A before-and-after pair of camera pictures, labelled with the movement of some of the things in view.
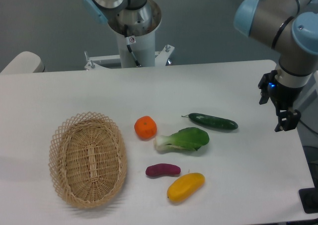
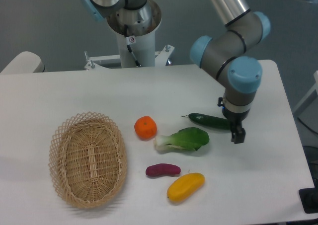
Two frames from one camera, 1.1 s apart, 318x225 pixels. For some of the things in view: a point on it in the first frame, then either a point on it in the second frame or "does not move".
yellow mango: x=185 y=187 does not move
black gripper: x=284 y=98 -> x=238 y=132
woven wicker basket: x=88 y=159 does not move
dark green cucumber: x=213 y=121 does not move
